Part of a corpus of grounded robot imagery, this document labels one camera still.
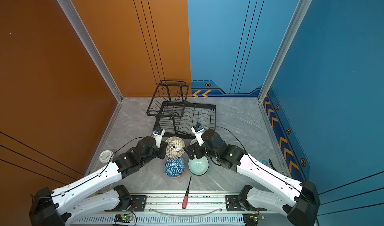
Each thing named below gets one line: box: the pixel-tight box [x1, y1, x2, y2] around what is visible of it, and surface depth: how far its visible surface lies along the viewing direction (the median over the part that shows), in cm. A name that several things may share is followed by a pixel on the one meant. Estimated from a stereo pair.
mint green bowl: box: [188, 154, 209, 176], surface depth 84 cm
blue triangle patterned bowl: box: [164, 157, 186, 179], surface depth 83 cm
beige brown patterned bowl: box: [165, 136, 186, 159], surface depth 82 cm
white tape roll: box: [99, 150, 114, 163], surface depth 84 cm
